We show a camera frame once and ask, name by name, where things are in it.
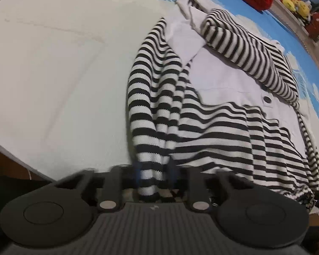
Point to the yellow plush toys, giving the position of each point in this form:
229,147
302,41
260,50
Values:
295,2

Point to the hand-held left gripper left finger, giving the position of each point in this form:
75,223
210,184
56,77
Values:
137,174

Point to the black white striped hooded top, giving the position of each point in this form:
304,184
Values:
223,127

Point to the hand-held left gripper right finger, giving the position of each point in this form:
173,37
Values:
173,175

